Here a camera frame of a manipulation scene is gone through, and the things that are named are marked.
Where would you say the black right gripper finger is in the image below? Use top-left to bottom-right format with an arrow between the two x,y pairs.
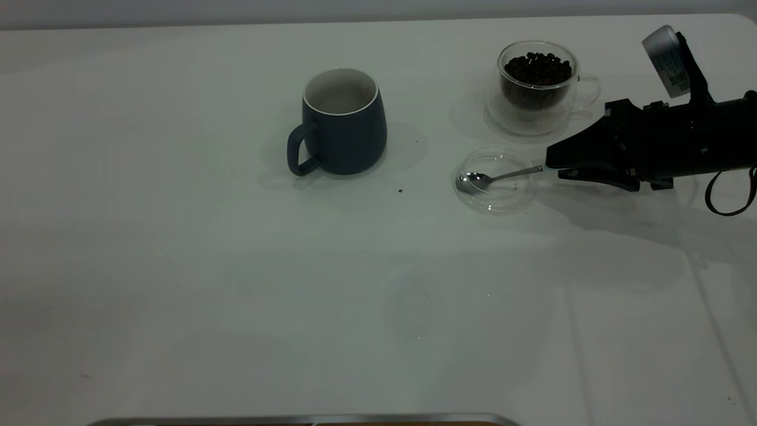
558,167 -> 641,192
545,115 -> 628,169

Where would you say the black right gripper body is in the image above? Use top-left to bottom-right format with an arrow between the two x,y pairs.
604,98 -> 740,190

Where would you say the clear double-wall glass cup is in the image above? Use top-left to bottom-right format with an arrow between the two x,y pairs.
486,40 -> 601,137

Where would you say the clear glass saucer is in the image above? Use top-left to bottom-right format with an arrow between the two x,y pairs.
454,148 -> 540,215

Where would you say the metal spoon light blue handle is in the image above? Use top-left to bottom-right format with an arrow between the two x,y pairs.
455,166 -> 544,195

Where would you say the dark blue-grey ceramic mug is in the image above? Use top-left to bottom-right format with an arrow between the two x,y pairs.
287,68 -> 388,177

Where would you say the coffee beans pile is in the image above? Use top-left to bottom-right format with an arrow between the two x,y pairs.
503,52 -> 573,111

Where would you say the silver metal edge strip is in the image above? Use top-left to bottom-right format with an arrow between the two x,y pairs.
88,413 -> 522,426

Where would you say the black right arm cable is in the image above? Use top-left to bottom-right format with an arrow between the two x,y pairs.
704,167 -> 757,217

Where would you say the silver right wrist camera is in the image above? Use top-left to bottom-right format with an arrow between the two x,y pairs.
642,25 -> 715,106

